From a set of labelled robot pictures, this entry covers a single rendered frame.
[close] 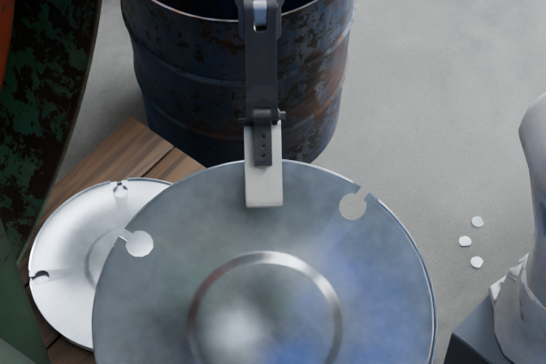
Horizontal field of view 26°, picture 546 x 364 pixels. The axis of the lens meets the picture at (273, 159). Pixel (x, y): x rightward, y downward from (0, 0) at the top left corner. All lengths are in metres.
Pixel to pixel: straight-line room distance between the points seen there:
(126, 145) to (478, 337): 0.63
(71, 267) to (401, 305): 0.81
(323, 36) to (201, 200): 1.00
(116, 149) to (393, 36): 0.81
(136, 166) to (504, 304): 0.62
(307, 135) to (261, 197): 1.20
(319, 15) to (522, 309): 0.64
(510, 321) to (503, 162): 0.79
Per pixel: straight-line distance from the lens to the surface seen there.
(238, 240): 0.98
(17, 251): 0.98
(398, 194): 2.22
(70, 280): 1.72
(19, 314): 0.60
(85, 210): 1.78
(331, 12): 1.92
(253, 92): 0.91
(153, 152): 1.84
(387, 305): 1.01
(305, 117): 2.10
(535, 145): 1.31
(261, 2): 0.89
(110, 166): 1.83
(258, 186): 0.96
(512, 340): 1.54
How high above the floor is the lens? 1.84
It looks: 55 degrees down
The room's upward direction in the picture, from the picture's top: straight up
